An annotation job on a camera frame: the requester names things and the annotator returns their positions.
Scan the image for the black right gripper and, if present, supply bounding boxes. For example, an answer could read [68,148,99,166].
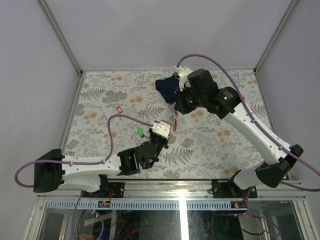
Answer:
[174,82,206,115]

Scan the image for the steel key holder red handle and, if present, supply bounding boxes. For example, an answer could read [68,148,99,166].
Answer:
[171,103,179,132]

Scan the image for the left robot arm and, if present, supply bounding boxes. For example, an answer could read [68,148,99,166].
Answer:
[33,127,171,198]

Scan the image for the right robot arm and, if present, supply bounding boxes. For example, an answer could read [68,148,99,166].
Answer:
[174,67,304,198]

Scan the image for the key with green tag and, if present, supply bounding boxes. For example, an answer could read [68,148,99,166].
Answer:
[137,127,145,138]

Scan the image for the folded dark blue cloth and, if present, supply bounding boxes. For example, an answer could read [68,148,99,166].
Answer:
[155,75,179,105]

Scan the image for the key with red tag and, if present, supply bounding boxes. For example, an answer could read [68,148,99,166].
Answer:
[116,106,123,113]

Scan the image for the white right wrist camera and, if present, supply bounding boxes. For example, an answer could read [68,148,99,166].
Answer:
[173,66,193,92]

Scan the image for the aluminium table edge rail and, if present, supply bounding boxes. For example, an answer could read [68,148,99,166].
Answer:
[59,177,308,201]

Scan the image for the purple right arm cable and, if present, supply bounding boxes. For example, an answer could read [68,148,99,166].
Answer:
[178,53,320,192]

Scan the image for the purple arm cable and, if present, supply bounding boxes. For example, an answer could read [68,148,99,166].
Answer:
[14,114,157,188]
[178,53,320,192]

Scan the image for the perforated cable duct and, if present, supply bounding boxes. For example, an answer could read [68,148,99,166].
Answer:
[46,200,239,211]

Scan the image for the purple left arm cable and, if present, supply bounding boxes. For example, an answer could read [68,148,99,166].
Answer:
[14,114,157,188]

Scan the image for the right aluminium frame post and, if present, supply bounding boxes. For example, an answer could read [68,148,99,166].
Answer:
[253,0,300,74]

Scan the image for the aluminium frame post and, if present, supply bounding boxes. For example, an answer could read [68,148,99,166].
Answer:
[253,0,300,74]
[37,0,83,76]

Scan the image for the left aluminium frame post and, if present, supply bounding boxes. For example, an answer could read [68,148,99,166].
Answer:
[37,0,83,76]

